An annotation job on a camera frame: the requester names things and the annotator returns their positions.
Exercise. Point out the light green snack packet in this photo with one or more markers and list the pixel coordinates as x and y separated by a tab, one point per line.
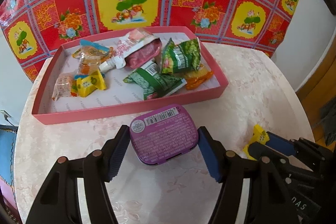
180	58

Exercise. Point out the wall socket with cable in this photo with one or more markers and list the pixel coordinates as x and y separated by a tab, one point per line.
7	117

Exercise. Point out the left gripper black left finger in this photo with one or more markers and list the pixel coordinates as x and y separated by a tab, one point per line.
58	200

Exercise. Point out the orange cracker packet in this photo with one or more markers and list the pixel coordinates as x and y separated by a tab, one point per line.
195	78

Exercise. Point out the purple mint tin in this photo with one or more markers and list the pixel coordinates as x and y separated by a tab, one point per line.
163	134

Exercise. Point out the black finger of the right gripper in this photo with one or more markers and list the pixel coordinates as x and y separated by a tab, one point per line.
281	145
280	162

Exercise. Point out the blue foam floor mat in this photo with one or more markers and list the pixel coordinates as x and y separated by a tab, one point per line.
7	150

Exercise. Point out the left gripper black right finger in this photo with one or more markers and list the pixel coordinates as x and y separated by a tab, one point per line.
268	200

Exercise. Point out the clear pastel candy pack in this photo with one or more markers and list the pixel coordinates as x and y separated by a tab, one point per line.
65	86

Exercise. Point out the pink drink pouch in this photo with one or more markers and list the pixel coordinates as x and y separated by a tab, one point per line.
134	49

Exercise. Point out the yellow candy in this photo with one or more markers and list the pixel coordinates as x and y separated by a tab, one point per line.
83	86
259	135

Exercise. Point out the dark green snack packet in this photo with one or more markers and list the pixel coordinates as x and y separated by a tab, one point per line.
154	84

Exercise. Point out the blue-topped clear jelly pack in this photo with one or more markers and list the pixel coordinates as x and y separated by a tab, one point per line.
90	56

